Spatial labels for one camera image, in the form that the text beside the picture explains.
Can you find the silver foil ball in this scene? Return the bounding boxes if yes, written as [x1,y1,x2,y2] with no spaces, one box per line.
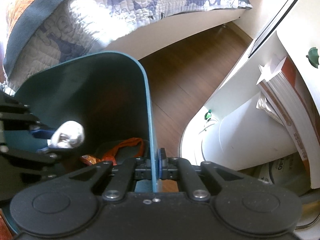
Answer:
[47,121,85,148]

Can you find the teal plastic trash bin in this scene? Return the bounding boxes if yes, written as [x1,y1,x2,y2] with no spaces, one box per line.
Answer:
[4,51,163,233]

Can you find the orange net bag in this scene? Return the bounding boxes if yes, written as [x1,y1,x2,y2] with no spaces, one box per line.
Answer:
[80,138,149,166]

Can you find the white cylindrical container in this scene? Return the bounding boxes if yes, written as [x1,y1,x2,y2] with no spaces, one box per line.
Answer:
[201,93,297,171]

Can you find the small green clip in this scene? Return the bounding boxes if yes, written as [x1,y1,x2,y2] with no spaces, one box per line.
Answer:
[204,109,212,120]

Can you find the quilted blue white bedspread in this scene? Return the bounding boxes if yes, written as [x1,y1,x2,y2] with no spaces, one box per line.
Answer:
[1,0,252,90]

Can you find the stack of books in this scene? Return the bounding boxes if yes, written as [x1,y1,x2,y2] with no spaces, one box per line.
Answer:
[257,55,319,189]

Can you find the green knob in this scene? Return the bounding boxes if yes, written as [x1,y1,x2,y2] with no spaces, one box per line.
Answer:
[306,47,319,68]

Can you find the white shelf unit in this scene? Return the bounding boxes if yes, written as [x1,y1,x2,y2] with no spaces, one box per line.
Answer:
[178,0,320,229]

